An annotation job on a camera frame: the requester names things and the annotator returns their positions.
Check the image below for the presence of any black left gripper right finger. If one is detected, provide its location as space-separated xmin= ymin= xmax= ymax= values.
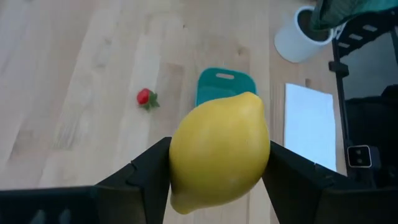
xmin=262 ymin=140 xmax=398 ymax=224

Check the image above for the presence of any red strawberry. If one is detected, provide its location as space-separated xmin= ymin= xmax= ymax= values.
xmin=136 ymin=88 xmax=161 ymax=111

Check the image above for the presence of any small silver-faced camera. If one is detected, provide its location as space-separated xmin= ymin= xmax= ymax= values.
xmin=346 ymin=144 xmax=373 ymax=169

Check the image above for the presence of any yellow lemon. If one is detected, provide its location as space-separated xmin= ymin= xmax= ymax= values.
xmin=169 ymin=91 xmax=272 ymax=215

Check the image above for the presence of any white paper towel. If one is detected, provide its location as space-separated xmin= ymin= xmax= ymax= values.
xmin=283 ymin=83 xmax=338 ymax=172

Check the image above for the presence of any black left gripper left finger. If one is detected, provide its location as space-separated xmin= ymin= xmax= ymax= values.
xmin=0 ymin=136 xmax=173 ymax=224

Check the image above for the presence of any teal tupperware container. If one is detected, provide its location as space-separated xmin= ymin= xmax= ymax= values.
xmin=195 ymin=67 xmax=259 ymax=108

